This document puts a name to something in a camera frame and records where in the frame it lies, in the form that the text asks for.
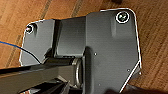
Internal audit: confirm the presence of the robot torso column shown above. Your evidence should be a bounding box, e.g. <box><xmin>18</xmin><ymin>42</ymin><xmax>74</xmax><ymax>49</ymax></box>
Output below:
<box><xmin>0</xmin><ymin>57</ymin><xmax>88</xmax><ymax>94</ymax></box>

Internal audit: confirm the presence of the thin blue cable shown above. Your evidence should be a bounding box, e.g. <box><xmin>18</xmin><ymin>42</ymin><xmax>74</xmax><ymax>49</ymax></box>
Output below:
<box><xmin>0</xmin><ymin>40</ymin><xmax>25</xmax><ymax>52</ymax></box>

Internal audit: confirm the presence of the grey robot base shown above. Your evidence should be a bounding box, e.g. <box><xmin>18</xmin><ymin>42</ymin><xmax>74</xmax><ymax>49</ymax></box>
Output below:
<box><xmin>20</xmin><ymin>7</ymin><xmax>143</xmax><ymax>94</ymax></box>

